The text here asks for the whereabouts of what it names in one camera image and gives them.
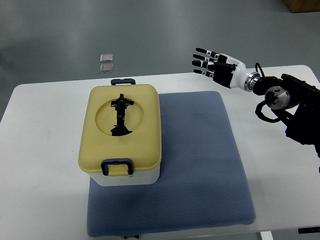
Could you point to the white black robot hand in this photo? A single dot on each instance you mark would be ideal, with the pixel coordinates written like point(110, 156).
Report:
point(225, 70)

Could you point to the yellow box lid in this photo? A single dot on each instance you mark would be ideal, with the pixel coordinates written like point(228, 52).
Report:
point(143, 145)

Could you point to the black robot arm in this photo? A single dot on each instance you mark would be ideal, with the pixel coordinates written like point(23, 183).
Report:
point(293, 102)

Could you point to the brown cardboard box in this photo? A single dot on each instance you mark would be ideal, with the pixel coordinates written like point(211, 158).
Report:
point(302, 6)

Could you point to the white storage box base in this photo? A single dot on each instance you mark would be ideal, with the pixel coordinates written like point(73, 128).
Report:
point(137, 178)

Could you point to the rear dark blue latch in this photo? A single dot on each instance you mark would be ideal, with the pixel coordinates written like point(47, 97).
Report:
point(125, 81)

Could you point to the dark blue latch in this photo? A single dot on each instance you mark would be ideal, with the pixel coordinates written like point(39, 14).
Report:
point(125, 81)
point(117, 167)

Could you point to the blue padded mat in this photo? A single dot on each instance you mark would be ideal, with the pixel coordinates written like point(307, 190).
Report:
point(202, 182)

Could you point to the lower silver floor plate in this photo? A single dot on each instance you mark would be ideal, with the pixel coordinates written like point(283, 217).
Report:
point(106, 68)

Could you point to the silver floor plate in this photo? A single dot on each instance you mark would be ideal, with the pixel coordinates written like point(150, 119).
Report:
point(106, 68)
point(106, 57)

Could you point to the upper silver floor plate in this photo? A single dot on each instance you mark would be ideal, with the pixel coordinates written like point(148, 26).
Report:
point(106, 57)

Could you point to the front dark blue latch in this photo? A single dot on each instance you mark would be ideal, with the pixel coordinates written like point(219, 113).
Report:
point(117, 167)

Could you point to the black label under table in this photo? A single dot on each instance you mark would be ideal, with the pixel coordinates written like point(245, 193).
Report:
point(309, 230)

